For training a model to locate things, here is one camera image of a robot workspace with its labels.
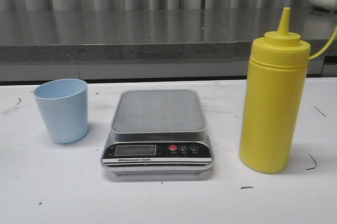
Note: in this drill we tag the yellow squeeze bottle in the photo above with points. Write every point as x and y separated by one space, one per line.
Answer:
276 74

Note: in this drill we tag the light blue plastic cup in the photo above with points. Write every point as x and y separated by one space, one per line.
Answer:
63 105

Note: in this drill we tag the silver digital kitchen scale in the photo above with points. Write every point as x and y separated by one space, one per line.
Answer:
159 133

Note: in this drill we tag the grey stone counter ledge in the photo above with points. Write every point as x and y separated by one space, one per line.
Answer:
210 35

